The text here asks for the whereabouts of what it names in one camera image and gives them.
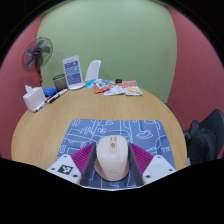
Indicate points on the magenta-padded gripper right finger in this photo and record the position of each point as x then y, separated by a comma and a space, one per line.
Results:
158, 168

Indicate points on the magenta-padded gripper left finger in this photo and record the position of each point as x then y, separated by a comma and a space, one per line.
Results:
66, 168

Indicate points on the cream computer mouse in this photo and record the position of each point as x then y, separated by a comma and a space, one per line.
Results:
112, 158

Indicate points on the blue patterned mouse pad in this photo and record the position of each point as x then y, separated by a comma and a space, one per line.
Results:
86, 131

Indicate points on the black office chair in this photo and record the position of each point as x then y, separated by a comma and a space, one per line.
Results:
206, 136

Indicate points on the black-capped white marker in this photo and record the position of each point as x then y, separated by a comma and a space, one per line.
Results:
44, 103
55, 94

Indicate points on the white tissue box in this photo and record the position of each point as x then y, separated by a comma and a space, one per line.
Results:
33, 100

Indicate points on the blue whiteboard eraser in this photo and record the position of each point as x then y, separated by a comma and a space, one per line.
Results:
50, 91

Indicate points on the white and orange snack packet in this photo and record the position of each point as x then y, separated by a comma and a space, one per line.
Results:
132, 88

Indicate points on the dark mesh pen cup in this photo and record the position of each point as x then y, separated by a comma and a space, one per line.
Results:
59, 82

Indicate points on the light blue packet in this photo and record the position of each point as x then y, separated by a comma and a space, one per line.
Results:
90, 83

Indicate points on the small black round object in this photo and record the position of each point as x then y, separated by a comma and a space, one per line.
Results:
118, 81

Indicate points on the white and blue sign stand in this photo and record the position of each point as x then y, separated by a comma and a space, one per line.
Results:
73, 71

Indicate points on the white chair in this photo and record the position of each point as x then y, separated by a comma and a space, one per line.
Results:
93, 70

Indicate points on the black standing fan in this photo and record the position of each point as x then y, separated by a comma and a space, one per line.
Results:
37, 52

